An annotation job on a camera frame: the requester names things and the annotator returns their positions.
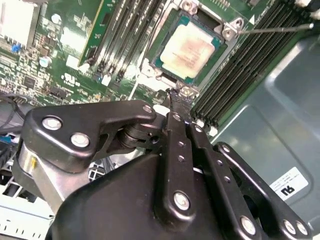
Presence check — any thin metal locking lever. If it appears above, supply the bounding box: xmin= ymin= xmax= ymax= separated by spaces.
xmin=237 ymin=22 xmax=315 ymax=35
xmin=128 ymin=71 xmax=141 ymax=101

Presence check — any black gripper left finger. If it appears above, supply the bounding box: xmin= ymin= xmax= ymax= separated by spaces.
xmin=21 ymin=88 xmax=199 ymax=223

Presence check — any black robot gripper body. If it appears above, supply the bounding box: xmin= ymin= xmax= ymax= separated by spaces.
xmin=49 ymin=152 xmax=242 ymax=240

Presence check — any silver topped CPU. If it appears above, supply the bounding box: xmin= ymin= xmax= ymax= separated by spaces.
xmin=152 ymin=15 xmax=225 ymax=81

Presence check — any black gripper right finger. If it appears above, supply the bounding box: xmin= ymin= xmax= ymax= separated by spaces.
xmin=183 ymin=98 xmax=314 ymax=240

